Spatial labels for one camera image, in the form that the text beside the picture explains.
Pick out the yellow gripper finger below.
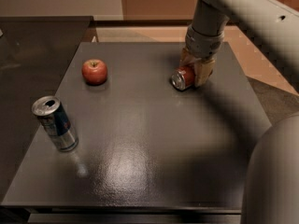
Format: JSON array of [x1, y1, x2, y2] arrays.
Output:
[[179, 48, 198, 66], [193, 58, 216, 87]]

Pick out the red apple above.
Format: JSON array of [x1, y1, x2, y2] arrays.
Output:
[[81, 59, 107, 85]]

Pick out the blue silver energy drink can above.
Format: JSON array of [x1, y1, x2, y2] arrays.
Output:
[[32, 96, 78, 152]]

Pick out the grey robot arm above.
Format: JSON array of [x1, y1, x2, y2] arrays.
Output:
[[180, 0, 299, 224]]

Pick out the red coke can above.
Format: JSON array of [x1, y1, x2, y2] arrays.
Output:
[[171, 66, 195, 91]]

